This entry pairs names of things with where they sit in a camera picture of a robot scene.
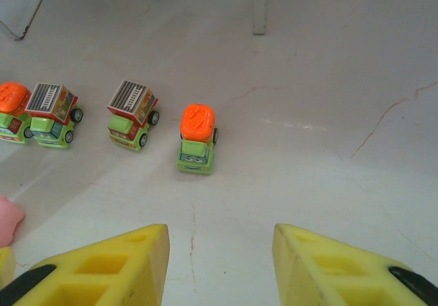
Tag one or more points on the green toy truck orange top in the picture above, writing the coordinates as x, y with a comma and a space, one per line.
197, 138
13, 114

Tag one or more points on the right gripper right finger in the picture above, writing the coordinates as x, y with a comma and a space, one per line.
342, 278

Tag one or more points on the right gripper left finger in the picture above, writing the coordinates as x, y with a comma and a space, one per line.
102, 275

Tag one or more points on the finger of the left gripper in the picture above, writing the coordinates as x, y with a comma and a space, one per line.
6, 265

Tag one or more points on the pink plastic pig toy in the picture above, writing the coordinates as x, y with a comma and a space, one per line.
10, 220

